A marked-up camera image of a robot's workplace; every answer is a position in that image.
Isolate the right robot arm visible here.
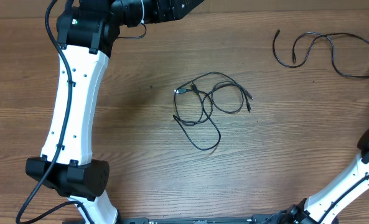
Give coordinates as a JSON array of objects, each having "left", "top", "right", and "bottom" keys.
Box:
[{"left": 280, "top": 129, "right": 369, "bottom": 223}]

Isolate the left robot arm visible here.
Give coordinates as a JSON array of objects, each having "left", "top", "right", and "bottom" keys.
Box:
[{"left": 26, "top": 0, "right": 201, "bottom": 223}]

